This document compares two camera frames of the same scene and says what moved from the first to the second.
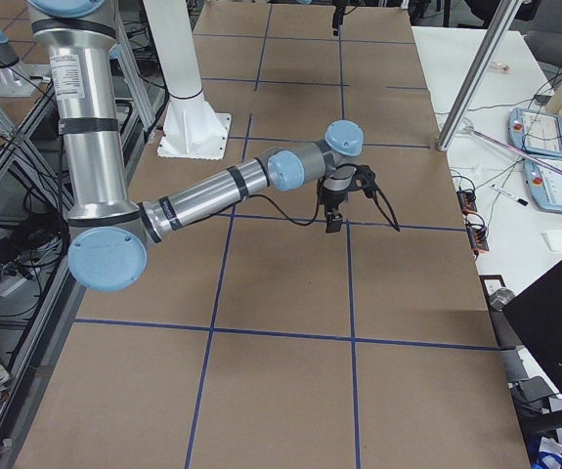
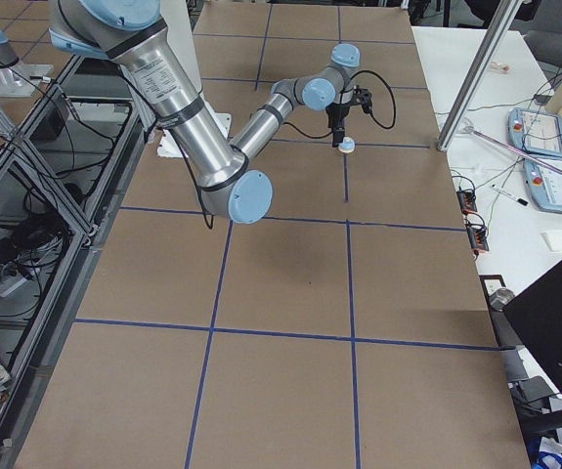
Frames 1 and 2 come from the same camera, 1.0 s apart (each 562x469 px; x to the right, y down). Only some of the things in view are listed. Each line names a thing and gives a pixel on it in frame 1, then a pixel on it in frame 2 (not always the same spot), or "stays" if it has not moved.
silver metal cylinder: (499, 298) stays
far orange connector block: (467, 201) stays
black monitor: (553, 319) stays
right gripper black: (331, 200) -> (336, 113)
